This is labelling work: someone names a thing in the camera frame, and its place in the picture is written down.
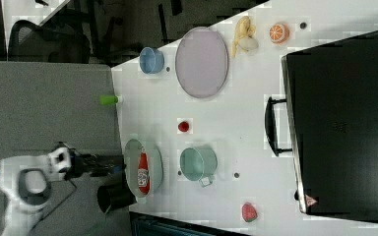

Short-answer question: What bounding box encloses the blue bowl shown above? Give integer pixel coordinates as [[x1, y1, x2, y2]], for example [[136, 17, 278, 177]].
[[139, 47, 164, 74]]

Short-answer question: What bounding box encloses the lilac round plate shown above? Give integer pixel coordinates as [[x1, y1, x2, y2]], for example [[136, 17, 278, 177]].
[[175, 27, 228, 98]]

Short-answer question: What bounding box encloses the silver toaster oven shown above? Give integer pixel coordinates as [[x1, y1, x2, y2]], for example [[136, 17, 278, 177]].
[[281, 30, 378, 223]]

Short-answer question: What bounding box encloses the yellow plush banana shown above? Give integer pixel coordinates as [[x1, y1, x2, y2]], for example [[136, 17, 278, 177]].
[[231, 16, 258, 58]]

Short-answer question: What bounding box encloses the green mug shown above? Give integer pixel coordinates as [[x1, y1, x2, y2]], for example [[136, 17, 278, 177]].
[[179, 146, 218, 188]]

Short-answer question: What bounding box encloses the black office chair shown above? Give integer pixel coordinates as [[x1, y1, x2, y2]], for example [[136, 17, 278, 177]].
[[8, 20, 91, 64]]

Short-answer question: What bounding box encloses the black cylinder lower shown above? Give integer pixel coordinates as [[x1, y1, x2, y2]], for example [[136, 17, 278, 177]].
[[96, 180, 137, 213]]

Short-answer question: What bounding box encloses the small red plush strawberry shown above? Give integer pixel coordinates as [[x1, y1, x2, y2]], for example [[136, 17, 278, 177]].
[[178, 121, 189, 133]]

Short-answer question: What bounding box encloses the red plush ketchup bottle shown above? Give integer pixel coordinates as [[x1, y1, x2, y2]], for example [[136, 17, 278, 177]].
[[137, 150, 151, 195]]

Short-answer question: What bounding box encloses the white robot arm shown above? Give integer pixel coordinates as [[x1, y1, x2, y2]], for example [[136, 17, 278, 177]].
[[0, 146, 124, 236]]

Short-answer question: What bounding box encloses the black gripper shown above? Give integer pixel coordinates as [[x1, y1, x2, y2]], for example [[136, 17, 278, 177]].
[[64, 149, 124, 180]]

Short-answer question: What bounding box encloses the pink plush fruit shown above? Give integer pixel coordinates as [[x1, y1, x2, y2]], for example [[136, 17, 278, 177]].
[[241, 203, 258, 222]]

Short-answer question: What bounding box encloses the plush orange half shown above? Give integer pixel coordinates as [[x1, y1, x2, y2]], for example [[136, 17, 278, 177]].
[[269, 23, 290, 44]]

